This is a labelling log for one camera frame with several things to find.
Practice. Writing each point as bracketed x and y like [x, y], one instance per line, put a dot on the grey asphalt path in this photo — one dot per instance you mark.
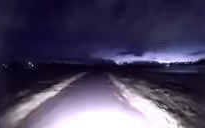
[93, 96]

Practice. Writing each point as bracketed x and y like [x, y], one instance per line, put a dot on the dark field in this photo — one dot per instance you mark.
[186, 93]
[10, 83]

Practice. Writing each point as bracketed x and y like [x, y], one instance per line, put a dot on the snow strip beside path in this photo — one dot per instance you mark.
[40, 99]
[138, 100]

